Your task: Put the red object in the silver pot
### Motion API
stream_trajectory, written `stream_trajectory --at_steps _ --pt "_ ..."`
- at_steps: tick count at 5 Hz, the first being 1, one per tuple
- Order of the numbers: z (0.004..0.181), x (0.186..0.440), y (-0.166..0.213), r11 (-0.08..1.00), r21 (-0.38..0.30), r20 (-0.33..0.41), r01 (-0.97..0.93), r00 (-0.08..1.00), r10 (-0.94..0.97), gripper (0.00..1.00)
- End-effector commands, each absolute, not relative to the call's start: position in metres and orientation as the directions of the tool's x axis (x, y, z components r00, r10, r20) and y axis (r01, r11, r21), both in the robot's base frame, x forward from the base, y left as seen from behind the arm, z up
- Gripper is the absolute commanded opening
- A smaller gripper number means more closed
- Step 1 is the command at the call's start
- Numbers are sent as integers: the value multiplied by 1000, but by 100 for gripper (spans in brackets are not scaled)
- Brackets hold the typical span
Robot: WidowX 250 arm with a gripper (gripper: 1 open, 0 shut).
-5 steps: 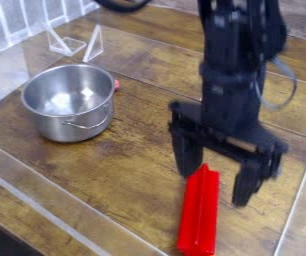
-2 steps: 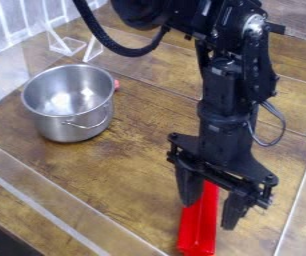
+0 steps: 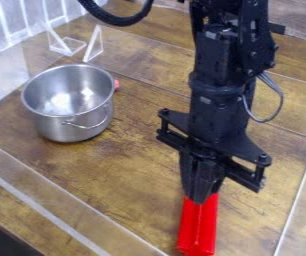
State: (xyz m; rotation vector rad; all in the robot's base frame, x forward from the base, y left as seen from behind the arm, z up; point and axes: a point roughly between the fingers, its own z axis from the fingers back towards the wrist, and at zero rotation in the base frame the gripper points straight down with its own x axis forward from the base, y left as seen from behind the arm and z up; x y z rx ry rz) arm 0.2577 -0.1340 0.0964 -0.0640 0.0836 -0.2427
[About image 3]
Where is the black strip on table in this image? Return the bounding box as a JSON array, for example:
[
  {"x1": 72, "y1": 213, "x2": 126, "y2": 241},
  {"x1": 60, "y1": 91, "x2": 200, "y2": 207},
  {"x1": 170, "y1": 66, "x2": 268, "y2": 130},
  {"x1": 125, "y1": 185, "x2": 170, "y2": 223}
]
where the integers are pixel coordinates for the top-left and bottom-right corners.
[{"x1": 268, "y1": 23, "x2": 285, "y2": 35}]

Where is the clear acrylic stand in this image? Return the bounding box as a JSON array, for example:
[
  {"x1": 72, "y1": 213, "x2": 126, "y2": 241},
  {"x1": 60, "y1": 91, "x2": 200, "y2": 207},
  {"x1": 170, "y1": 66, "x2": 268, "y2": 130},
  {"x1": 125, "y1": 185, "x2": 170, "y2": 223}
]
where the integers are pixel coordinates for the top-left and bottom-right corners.
[{"x1": 45, "y1": 25, "x2": 104, "y2": 62}]

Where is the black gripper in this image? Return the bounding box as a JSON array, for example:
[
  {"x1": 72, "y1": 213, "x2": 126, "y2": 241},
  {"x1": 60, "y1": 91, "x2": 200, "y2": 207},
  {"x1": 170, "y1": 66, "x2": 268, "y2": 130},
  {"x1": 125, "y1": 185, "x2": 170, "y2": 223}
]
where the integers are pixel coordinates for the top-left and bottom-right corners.
[{"x1": 157, "y1": 81, "x2": 272, "y2": 204}]

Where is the black cable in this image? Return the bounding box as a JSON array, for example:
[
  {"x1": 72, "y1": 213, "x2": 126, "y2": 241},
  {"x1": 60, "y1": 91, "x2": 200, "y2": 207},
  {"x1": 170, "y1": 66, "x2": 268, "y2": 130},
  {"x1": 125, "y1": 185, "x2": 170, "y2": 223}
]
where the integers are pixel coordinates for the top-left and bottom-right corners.
[{"x1": 76, "y1": 0, "x2": 156, "y2": 28}]

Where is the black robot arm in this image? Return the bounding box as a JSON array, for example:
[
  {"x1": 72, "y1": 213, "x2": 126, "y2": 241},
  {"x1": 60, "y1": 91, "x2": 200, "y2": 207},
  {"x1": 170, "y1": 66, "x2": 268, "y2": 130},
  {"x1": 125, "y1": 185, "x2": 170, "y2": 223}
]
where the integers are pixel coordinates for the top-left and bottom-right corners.
[{"x1": 157, "y1": 0, "x2": 280, "y2": 204}]

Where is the red rectangular block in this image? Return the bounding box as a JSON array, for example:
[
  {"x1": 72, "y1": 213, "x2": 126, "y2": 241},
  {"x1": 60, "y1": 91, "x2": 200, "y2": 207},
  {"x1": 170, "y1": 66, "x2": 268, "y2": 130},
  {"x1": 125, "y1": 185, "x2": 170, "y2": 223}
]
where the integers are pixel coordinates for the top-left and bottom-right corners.
[{"x1": 177, "y1": 193, "x2": 219, "y2": 256}]

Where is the silver metal pot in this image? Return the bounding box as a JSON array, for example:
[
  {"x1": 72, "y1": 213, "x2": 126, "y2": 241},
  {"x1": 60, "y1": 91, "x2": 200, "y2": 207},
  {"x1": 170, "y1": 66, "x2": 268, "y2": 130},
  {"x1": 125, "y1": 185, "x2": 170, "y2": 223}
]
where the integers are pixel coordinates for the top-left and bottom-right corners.
[{"x1": 21, "y1": 64, "x2": 114, "y2": 143}]

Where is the clear acrylic front panel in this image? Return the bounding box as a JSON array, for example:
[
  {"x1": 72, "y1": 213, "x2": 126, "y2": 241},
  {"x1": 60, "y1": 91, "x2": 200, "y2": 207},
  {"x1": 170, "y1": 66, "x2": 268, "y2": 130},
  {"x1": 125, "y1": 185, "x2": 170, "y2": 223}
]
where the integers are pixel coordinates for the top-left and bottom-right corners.
[{"x1": 0, "y1": 148, "x2": 168, "y2": 256}]

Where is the small red object behind pot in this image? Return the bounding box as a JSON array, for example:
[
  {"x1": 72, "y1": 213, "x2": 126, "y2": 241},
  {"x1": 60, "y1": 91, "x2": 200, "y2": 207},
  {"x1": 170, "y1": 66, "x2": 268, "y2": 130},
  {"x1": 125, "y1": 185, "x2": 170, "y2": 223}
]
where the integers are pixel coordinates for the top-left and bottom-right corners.
[{"x1": 114, "y1": 80, "x2": 120, "y2": 91}]

